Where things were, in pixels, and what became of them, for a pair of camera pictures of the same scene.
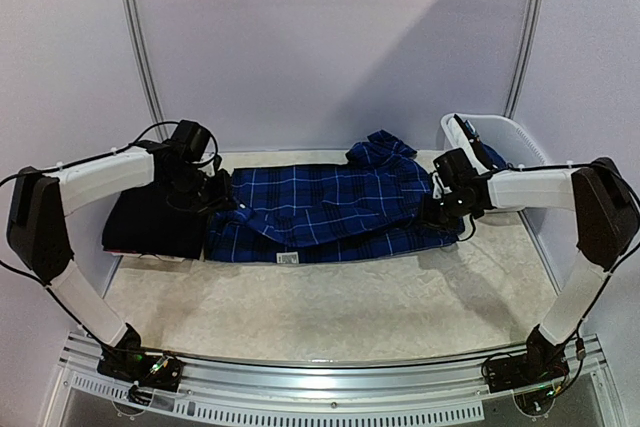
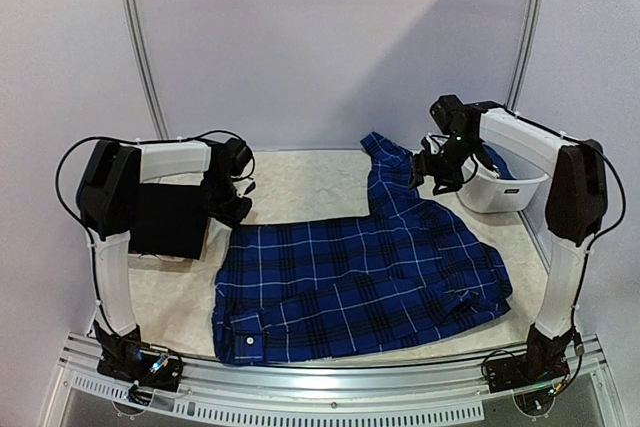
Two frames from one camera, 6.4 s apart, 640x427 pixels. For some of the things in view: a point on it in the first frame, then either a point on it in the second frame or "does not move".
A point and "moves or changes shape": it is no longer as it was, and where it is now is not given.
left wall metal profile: (139, 40) does not move
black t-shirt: (141, 221) does not move
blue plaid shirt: (370, 206) moves or changes shape
